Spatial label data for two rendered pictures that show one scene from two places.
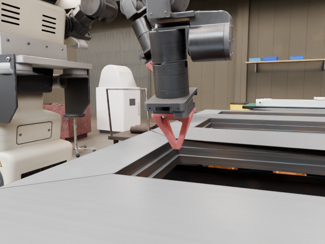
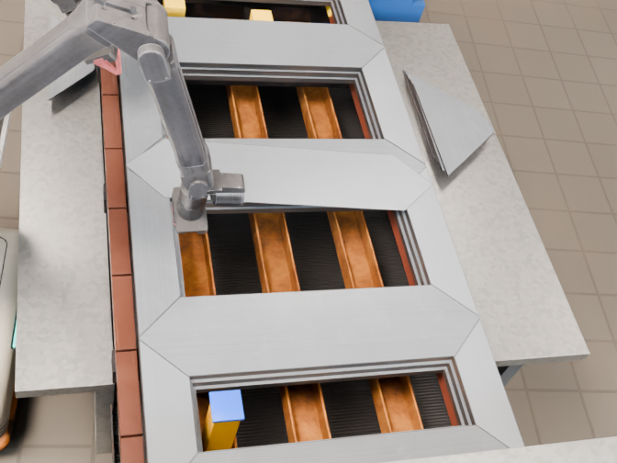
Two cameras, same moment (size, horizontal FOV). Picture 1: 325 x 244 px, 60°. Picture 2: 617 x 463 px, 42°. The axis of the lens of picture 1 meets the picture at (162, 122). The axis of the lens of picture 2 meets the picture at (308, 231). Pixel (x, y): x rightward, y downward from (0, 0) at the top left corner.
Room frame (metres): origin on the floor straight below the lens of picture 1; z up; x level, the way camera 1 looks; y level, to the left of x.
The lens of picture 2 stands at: (-0.44, 0.53, 2.29)
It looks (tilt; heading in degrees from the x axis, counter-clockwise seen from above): 51 degrees down; 316
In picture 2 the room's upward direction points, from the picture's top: 19 degrees clockwise
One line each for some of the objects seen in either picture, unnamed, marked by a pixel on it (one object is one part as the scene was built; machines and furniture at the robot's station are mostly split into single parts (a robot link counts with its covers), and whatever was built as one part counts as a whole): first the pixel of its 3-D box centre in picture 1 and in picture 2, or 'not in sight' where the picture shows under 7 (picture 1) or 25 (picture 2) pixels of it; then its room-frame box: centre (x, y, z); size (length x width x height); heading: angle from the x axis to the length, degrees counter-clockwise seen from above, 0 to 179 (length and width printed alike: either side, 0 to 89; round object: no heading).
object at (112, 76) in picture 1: (119, 99); not in sight; (6.30, 0.97, 0.74); 0.83 x 0.68 x 1.49; 63
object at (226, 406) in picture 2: not in sight; (226, 407); (0.07, 0.09, 0.88); 0.06 x 0.06 x 0.02; 71
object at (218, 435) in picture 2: not in sight; (219, 429); (0.07, 0.09, 0.78); 0.05 x 0.05 x 0.19; 71
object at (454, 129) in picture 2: not in sight; (454, 119); (0.63, -0.93, 0.77); 0.45 x 0.20 x 0.04; 161
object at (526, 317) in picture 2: not in sight; (465, 167); (0.49, -0.88, 0.73); 1.20 x 0.26 x 0.03; 161
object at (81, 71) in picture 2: not in sight; (72, 55); (1.26, -0.04, 0.70); 0.39 x 0.12 x 0.04; 161
